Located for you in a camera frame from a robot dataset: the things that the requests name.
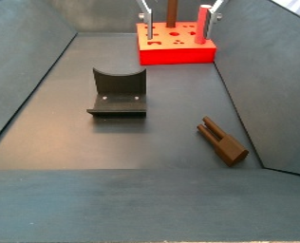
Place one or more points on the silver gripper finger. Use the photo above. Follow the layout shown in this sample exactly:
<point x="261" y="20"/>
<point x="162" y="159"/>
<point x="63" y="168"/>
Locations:
<point x="146" y="13"/>
<point x="214" y="16"/>

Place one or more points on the brown three prong object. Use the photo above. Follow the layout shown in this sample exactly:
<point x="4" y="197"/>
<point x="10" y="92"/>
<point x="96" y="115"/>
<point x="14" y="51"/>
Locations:
<point x="227" y="148"/>

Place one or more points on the black curved fixture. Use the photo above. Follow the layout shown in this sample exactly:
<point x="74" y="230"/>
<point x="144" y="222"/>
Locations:
<point x="120" y="94"/>

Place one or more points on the pink cylindrical peg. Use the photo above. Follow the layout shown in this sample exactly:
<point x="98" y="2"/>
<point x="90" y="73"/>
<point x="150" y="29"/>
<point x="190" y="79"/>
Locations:
<point x="202" y="24"/>

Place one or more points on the brown cylindrical peg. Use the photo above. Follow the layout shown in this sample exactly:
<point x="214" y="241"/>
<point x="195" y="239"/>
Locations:
<point x="171" y="10"/>

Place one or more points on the red block with holes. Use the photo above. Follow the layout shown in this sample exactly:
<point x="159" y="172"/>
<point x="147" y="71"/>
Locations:
<point x="171" y="45"/>

